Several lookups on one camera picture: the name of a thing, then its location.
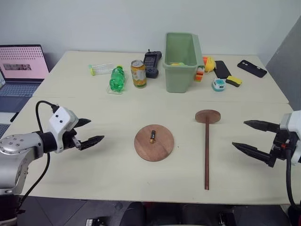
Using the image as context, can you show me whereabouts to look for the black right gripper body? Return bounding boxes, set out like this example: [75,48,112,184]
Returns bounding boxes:
[269,130,297,167]

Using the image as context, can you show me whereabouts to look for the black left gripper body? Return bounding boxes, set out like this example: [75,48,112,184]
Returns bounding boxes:
[62,128,82,151]

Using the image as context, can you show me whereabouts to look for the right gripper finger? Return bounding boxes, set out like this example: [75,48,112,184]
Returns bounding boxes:
[243,120,282,133]
[231,141,275,168]

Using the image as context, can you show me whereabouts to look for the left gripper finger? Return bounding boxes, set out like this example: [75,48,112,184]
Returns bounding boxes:
[79,135,105,152]
[76,118,92,129]

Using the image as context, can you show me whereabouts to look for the wooden rod with disc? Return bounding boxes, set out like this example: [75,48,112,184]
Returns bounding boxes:
[194,109,222,191]

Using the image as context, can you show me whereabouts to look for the round wooden disc base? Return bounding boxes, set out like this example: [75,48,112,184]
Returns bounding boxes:
[134,124,175,163]

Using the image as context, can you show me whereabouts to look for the yellow black sponge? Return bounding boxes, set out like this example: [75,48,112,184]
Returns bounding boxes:
[225,75,243,89]

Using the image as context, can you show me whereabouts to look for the green plastic bottle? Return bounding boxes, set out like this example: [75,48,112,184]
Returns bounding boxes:
[109,65,127,93]

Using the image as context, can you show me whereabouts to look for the clear tube with green cap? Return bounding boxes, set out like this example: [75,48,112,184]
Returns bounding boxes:
[88,62,114,76]

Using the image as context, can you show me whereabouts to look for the black phone case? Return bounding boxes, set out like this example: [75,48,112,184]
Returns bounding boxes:
[237,59,268,78]

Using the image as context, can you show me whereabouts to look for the black smartphone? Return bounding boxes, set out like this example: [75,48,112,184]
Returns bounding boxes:
[213,60,230,79]

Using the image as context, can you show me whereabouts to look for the yellow drink can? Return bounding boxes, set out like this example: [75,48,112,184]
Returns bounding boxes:
[130,59,148,89]

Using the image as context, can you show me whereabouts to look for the yellow orange toy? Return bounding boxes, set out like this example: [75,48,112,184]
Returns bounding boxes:
[202,56,216,73]

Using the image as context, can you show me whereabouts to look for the orange white block toy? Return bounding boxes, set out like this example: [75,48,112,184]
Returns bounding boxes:
[194,65,205,82]

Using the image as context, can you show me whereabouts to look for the laptop with pink screen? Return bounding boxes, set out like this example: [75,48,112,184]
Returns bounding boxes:
[0,44,50,112]

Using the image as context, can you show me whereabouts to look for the black handheld controller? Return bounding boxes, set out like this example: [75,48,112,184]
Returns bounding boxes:
[143,48,163,79]

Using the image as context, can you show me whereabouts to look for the green plastic bin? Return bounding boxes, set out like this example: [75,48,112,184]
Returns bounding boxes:
[163,32,204,93]

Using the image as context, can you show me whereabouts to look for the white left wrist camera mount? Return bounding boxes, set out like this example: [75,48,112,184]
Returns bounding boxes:
[48,106,79,154]

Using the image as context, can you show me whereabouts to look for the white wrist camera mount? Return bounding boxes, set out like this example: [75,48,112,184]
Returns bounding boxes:
[48,106,79,154]
[279,110,301,166]

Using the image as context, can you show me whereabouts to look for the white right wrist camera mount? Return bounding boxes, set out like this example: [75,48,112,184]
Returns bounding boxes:
[279,110,301,166]

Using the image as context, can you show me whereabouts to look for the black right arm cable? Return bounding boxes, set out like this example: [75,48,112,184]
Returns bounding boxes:
[285,157,297,208]

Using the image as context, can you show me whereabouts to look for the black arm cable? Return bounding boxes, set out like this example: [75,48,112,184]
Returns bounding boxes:
[19,100,60,206]
[285,157,297,208]

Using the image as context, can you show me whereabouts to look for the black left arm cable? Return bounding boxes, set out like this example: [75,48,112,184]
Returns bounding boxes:
[19,100,60,206]

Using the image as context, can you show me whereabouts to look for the grey wall panel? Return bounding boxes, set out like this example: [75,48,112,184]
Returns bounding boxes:
[265,15,301,112]

